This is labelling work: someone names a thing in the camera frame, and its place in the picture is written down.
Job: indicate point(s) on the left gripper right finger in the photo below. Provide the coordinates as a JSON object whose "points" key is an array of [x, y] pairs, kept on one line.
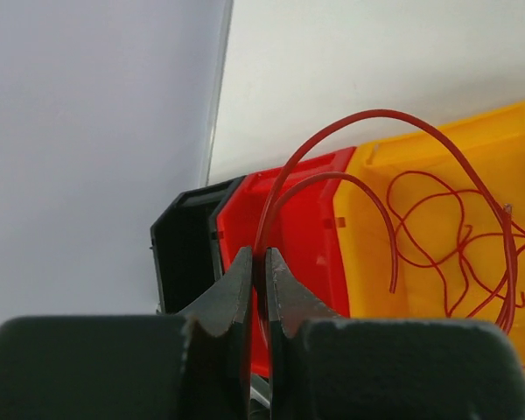
{"points": [[324, 366]]}

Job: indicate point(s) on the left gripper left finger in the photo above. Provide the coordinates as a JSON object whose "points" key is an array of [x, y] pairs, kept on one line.
{"points": [[194, 364]]}

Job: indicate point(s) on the black plastic bin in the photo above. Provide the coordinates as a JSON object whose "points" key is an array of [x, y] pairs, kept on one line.
{"points": [[185, 245]]}

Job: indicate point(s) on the yellow plastic bin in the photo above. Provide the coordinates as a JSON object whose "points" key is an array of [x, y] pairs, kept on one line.
{"points": [[451, 258]]}

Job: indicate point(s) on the red plastic bin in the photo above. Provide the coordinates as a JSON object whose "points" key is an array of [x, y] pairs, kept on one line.
{"points": [[304, 231]]}

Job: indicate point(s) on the left aluminium frame post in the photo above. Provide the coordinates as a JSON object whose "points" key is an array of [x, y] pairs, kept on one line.
{"points": [[213, 110]]}

